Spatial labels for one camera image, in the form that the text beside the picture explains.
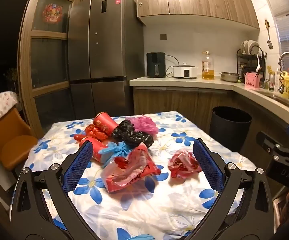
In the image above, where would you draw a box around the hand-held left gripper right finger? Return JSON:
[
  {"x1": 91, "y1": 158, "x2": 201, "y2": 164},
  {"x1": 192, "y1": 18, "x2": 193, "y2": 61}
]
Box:
[{"x1": 184, "y1": 138, "x2": 280, "y2": 240}]

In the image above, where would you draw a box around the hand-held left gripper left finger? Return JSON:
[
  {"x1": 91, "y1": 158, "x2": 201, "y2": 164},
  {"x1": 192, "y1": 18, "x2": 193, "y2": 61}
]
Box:
[{"x1": 9, "y1": 141, "x2": 102, "y2": 240}]

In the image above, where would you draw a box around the red pink bag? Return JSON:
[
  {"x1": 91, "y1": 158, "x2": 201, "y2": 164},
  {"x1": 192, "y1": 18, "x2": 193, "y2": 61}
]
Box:
[{"x1": 168, "y1": 148, "x2": 203, "y2": 178}]

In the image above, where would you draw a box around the red paper cup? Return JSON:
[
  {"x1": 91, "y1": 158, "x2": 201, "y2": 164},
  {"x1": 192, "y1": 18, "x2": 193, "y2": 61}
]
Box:
[
  {"x1": 79, "y1": 136, "x2": 109, "y2": 164},
  {"x1": 93, "y1": 112, "x2": 119, "y2": 133}
]

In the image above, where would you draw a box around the shiny red bag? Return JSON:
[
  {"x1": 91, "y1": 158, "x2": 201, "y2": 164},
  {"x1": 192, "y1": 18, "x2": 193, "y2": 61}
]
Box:
[{"x1": 74, "y1": 125, "x2": 108, "y2": 142}]

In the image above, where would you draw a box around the black trash bin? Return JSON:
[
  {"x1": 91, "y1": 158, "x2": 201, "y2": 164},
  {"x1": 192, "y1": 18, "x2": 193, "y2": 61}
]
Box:
[{"x1": 209, "y1": 106, "x2": 253, "y2": 153}]

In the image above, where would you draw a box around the blue plastic bag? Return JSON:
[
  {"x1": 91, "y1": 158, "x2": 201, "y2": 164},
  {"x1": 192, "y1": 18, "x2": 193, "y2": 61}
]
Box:
[{"x1": 98, "y1": 141, "x2": 133, "y2": 168}]

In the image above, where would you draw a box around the red transparent plastic bag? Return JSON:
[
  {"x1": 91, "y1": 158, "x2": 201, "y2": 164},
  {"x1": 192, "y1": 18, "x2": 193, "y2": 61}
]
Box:
[{"x1": 102, "y1": 142, "x2": 161, "y2": 193}]

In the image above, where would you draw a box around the black plastic bag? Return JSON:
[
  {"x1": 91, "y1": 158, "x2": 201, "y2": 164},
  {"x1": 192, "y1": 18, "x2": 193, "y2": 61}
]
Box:
[{"x1": 111, "y1": 120, "x2": 154, "y2": 148}]

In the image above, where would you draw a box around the pink plastic bag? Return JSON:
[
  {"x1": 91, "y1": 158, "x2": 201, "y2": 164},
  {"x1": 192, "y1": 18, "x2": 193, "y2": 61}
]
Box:
[{"x1": 126, "y1": 115, "x2": 159, "y2": 138}]

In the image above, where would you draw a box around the steel sink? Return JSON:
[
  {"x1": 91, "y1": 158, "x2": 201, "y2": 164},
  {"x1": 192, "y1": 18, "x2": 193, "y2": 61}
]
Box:
[{"x1": 259, "y1": 91, "x2": 289, "y2": 108}]

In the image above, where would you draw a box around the yellow detergent bottle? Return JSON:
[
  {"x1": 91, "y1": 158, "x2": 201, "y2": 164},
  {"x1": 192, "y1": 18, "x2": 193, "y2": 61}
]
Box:
[{"x1": 282, "y1": 70, "x2": 289, "y2": 99}]

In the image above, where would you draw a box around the white soap bottle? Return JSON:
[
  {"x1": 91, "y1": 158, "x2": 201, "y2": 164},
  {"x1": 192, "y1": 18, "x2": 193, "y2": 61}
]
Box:
[{"x1": 273, "y1": 71, "x2": 280, "y2": 93}]

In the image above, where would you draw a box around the pink utensil holder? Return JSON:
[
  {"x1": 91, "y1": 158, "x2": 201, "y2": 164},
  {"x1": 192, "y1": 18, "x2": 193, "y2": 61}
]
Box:
[{"x1": 244, "y1": 72, "x2": 260, "y2": 90}]

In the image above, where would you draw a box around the wooden base cabinet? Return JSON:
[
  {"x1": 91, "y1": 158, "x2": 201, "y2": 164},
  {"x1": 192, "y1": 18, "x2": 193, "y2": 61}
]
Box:
[{"x1": 133, "y1": 86, "x2": 288, "y2": 155}]

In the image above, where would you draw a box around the orange chair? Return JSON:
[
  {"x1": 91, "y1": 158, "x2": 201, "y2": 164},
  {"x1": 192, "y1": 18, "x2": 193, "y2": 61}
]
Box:
[{"x1": 0, "y1": 107, "x2": 38, "y2": 172}]

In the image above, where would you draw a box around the steel basin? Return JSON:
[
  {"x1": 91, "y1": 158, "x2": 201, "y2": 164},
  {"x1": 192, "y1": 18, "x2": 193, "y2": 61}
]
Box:
[{"x1": 220, "y1": 71, "x2": 240, "y2": 82}]

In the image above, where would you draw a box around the blue floral tablecloth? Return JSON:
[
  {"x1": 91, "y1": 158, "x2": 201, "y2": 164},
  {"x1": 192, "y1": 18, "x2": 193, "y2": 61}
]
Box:
[{"x1": 9, "y1": 111, "x2": 257, "y2": 240}]

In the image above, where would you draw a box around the black dish rack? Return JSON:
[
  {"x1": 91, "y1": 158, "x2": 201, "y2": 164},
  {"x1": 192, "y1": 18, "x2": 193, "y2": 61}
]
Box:
[{"x1": 236, "y1": 40, "x2": 267, "y2": 82}]

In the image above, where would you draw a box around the cooking oil bottle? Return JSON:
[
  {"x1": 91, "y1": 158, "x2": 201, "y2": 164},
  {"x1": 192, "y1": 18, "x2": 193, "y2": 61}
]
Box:
[{"x1": 201, "y1": 51, "x2": 215, "y2": 80}]

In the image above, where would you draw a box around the hanging metal spatula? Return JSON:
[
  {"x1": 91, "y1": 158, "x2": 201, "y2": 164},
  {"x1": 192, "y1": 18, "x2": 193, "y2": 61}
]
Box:
[{"x1": 264, "y1": 19, "x2": 274, "y2": 50}]

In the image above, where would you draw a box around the white electric cooker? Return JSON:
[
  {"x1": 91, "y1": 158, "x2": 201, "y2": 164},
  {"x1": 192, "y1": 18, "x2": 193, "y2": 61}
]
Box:
[{"x1": 173, "y1": 62, "x2": 198, "y2": 79}]

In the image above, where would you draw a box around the beige kitchen countertop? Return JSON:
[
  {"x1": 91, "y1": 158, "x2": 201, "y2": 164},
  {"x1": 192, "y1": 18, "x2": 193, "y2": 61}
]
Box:
[{"x1": 129, "y1": 76, "x2": 289, "y2": 140}]

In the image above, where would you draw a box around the grey steel refrigerator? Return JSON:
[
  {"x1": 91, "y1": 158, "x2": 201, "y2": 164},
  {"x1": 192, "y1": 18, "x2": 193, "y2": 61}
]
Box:
[{"x1": 68, "y1": 0, "x2": 145, "y2": 120}]

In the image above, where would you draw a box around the black air fryer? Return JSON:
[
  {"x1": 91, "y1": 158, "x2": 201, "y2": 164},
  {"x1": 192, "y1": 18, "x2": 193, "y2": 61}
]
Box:
[{"x1": 146, "y1": 52, "x2": 166, "y2": 78}]

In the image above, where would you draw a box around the wooden glass panel door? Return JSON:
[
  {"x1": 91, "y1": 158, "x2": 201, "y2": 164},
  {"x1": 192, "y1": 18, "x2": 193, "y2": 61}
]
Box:
[{"x1": 18, "y1": 0, "x2": 87, "y2": 138}]

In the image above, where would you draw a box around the red round door decoration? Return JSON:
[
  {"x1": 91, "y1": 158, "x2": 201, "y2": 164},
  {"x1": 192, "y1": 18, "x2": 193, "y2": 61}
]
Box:
[{"x1": 43, "y1": 3, "x2": 64, "y2": 24}]

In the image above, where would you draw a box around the wooden wall cabinet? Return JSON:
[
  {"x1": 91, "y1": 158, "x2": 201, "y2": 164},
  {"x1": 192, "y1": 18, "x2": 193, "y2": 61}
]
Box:
[{"x1": 136, "y1": 0, "x2": 260, "y2": 30}]

